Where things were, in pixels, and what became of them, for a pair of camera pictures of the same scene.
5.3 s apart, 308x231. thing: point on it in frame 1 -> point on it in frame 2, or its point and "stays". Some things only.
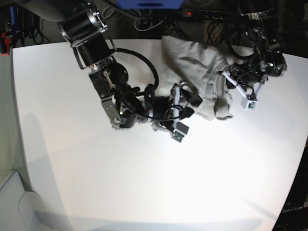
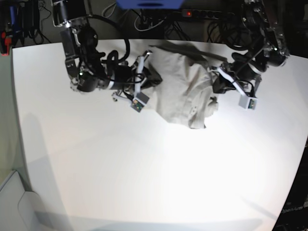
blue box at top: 149,4 stays
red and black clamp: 6,43 stays
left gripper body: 194,99 -> 152,78
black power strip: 204,13 stays
